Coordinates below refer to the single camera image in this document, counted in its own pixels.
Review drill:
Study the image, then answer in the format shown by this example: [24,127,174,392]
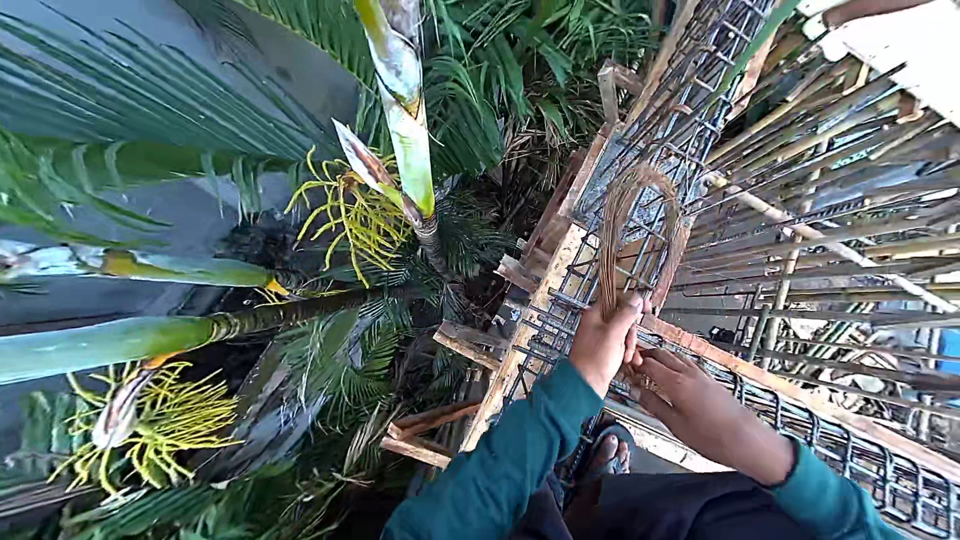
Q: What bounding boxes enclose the person's right hand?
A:
[621,346,796,487]

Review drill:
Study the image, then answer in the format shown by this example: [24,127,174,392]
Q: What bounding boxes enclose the person's left hand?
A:
[568,291,652,399]

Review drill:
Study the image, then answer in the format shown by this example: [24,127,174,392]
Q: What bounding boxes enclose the bundle of brown tie wire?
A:
[597,161,686,324]

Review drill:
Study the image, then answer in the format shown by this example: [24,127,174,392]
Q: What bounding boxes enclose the person's right forearm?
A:
[765,437,909,540]

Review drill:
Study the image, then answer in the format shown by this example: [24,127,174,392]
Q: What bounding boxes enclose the person's left forearm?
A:
[381,358,606,540]

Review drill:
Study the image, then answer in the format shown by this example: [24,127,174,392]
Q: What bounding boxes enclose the person's legs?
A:
[511,423,837,540]

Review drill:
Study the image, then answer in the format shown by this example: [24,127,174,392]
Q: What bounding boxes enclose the pale wooden formwork board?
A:
[459,222,600,453]

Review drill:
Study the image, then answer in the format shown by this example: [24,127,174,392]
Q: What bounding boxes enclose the reddish wooden formwork board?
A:
[641,313,960,485]

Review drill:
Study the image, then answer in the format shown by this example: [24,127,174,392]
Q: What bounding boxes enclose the long brown wooden board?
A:
[523,123,615,260]

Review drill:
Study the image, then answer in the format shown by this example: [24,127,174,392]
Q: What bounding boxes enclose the wooden formwork brace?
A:
[433,320,510,372]

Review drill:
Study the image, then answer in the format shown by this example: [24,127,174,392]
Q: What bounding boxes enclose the stack of bamboo poles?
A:
[663,45,960,436]

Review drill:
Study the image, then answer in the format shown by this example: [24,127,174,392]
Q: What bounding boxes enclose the thick pale bamboo pole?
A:
[703,171,960,316]

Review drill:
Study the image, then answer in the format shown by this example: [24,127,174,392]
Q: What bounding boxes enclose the steel rebar cage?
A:
[504,0,777,402]
[607,330,960,540]

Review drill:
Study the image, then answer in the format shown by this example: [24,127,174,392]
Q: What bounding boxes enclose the green palm fronds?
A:
[0,0,661,540]

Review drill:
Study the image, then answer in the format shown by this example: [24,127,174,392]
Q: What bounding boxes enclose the green white palm trunk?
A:
[354,0,438,226]

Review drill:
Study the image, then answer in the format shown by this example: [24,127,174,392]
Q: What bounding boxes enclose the blue object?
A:
[936,312,960,376]

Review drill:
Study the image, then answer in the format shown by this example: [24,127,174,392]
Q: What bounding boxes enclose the yellow palm flower cluster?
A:
[48,360,244,496]
[285,145,414,289]

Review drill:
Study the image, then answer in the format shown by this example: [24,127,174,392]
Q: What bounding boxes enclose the pale green palm trunk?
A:
[0,313,234,387]

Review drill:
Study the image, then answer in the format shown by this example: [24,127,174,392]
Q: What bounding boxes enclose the wooden formwork bracket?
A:
[379,399,483,471]

